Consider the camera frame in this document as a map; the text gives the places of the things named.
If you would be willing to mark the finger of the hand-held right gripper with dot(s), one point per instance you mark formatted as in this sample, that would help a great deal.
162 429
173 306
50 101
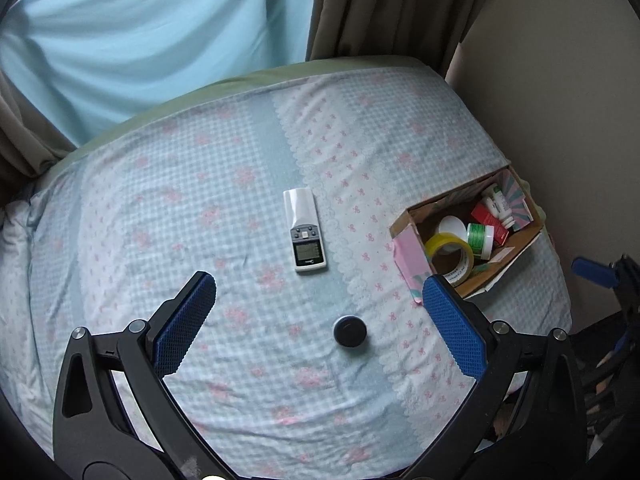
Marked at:
595 271

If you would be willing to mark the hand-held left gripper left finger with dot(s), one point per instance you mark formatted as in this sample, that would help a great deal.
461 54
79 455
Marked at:
185 325

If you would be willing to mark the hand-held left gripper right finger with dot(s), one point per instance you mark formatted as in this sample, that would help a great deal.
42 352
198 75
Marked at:
455 330

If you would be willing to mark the yellow tape roll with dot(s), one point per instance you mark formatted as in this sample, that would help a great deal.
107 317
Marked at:
462 257

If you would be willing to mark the cardboard box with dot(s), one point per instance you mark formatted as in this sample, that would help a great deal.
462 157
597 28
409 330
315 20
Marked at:
520 247

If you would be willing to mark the green label jar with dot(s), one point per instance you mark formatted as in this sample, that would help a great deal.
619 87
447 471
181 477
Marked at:
480 240

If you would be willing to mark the white lid jar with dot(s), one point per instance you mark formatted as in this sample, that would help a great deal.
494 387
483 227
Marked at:
451 226

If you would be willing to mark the black lid jar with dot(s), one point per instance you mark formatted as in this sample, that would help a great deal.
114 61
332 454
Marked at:
350 331

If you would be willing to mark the white pill bottle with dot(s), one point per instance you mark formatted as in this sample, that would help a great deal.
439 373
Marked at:
500 205

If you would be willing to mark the red carton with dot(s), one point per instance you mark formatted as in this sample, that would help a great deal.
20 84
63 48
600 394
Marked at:
484 216

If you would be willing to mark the white remote control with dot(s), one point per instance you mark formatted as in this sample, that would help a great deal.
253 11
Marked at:
304 230

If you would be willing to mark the rumpled light blue duvet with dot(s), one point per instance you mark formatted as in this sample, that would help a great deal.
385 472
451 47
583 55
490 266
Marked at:
12 270

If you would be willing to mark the brown curtain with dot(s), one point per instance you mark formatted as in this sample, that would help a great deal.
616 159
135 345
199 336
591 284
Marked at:
25 135
400 5

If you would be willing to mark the light blue cloth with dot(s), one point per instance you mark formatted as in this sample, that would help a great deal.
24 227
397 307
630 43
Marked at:
150 30

